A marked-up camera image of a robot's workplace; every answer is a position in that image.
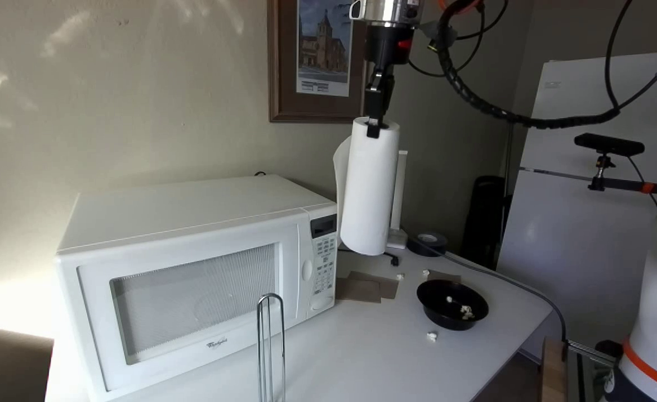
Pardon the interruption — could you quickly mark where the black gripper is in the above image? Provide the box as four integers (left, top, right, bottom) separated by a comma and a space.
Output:
365, 25, 413, 138

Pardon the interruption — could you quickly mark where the white paper towel roll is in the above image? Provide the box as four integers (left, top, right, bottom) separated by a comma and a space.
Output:
334, 116, 401, 258

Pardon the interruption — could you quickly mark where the black tape roll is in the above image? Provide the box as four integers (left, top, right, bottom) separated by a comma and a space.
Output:
408, 232, 448, 258

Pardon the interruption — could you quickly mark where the white microwave oven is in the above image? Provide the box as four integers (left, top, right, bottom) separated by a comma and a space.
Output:
58, 175, 337, 400

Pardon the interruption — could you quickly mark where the framed building picture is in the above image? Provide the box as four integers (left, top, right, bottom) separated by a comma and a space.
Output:
268, 0, 365, 123

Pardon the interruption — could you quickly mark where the black tall speaker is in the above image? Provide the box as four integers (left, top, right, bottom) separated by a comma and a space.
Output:
461, 177, 506, 269

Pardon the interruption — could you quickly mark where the black bowl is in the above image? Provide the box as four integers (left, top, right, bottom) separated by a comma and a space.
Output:
416, 279, 489, 330

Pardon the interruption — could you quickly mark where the black power cable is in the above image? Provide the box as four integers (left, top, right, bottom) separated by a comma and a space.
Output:
444, 253, 575, 353

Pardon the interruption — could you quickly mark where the black camera on stand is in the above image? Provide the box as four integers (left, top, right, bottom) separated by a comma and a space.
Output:
522, 133, 657, 194

